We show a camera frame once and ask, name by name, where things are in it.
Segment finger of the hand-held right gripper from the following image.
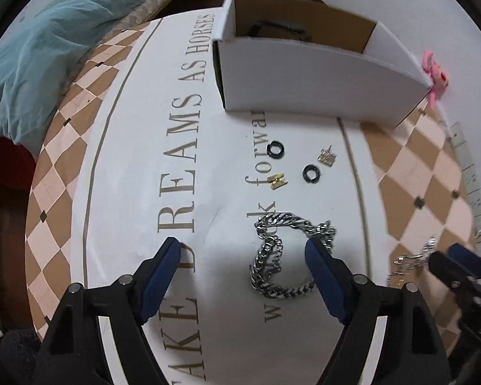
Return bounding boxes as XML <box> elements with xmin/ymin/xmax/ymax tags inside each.
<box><xmin>447</xmin><ymin>243</ymin><xmax>481</xmax><ymax>280</ymax></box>
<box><xmin>428</xmin><ymin>251</ymin><xmax>481</xmax><ymax>295</ymax></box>

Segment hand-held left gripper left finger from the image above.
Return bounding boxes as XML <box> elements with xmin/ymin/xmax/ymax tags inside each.
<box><xmin>36</xmin><ymin>236</ymin><xmax>183</xmax><ymax>385</ymax></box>

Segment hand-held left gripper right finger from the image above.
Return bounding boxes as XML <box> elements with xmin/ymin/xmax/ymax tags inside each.
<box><xmin>305</xmin><ymin>237</ymin><xmax>453</xmax><ymax>385</ymax></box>

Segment silver charm bracelet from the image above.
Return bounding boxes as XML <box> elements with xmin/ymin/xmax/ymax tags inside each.
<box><xmin>389</xmin><ymin>235</ymin><xmax>438</xmax><ymax>277</ymax></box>

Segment white cardboard box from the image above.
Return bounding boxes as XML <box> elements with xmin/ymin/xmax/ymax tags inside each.
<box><xmin>212</xmin><ymin>0</ymin><xmax>433</xmax><ymax>129</ymax></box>

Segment printed checkered tablecloth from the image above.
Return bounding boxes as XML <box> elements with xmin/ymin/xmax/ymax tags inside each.
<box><xmin>24</xmin><ymin>10</ymin><xmax>481</xmax><ymax>385</ymax></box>

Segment pink plush toy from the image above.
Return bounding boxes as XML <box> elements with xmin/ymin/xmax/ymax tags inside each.
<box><xmin>422</xmin><ymin>51</ymin><xmax>450</xmax><ymax>107</ymax></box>

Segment teal duvet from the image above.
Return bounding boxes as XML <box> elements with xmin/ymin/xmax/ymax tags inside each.
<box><xmin>0</xmin><ymin>0</ymin><xmax>189</xmax><ymax>153</ymax></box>

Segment bed with checkered mattress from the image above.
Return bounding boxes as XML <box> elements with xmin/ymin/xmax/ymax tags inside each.
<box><xmin>84</xmin><ymin>0</ymin><xmax>213</xmax><ymax>63</ymax></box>

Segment wall socket strip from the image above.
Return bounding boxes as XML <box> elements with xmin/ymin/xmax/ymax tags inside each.
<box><xmin>445</xmin><ymin>120</ymin><xmax>481</xmax><ymax>245</ymax></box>

